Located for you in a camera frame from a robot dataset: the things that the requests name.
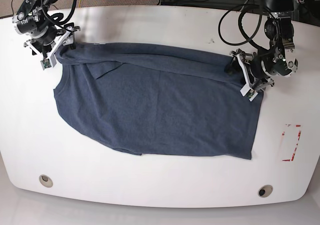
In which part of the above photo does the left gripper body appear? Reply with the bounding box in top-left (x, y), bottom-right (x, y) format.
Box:
top-left (229, 48), bottom-right (274, 92)

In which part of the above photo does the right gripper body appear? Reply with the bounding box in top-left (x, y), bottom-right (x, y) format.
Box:
top-left (23, 22), bottom-right (81, 59)

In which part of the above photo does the dark blue t-shirt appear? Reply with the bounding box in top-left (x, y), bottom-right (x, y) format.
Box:
top-left (54, 43), bottom-right (263, 160)

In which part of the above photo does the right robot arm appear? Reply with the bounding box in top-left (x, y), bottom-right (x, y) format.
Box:
top-left (12, 0), bottom-right (80, 60)

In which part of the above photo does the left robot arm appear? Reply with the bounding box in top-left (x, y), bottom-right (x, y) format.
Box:
top-left (225, 0), bottom-right (298, 100)

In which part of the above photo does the red tape rectangle marking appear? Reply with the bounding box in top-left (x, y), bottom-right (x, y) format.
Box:
top-left (279, 124), bottom-right (302, 162)

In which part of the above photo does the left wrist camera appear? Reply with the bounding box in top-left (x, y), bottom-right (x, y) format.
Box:
top-left (240, 84), bottom-right (258, 102)

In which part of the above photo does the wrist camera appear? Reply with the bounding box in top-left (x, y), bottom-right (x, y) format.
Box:
top-left (40, 57), bottom-right (57, 70)
top-left (240, 84), bottom-right (258, 102)

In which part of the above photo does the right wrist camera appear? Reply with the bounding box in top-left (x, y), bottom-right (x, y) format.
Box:
top-left (40, 57), bottom-right (57, 70)

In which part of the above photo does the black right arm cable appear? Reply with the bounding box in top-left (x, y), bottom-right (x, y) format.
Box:
top-left (37, 0), bottom-right (77, 31)

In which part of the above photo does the right table cable grommet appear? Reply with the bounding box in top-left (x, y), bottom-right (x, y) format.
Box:
top-left (258, 184), bottom-right (273, 198)

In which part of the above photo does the table cable grommet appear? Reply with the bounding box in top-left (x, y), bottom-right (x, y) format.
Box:
top-left (258, 184), bottom-right (273, 198)
top-left (39, 174), bottom-right (53, 188)

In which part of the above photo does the left table cable grommet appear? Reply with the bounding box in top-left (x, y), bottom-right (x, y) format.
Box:
top-left (39, 174), bottom-right (53, 188)

